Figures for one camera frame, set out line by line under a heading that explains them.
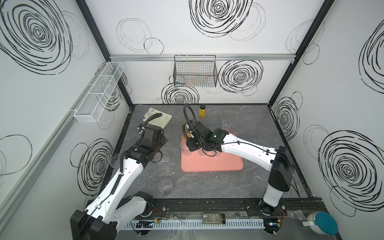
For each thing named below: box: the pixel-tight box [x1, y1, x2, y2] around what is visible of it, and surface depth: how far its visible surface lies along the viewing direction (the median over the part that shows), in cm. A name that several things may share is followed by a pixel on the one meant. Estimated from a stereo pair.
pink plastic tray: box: [181, 135, 244, 173], surface depth 92 cm
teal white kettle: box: [302, 211, 339, 236], surface depth 66 cm
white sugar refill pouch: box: [143, 107, 173, 129], surface depth 111 cm
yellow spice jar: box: [199, 104, 207, 118], surface depth 110 cm
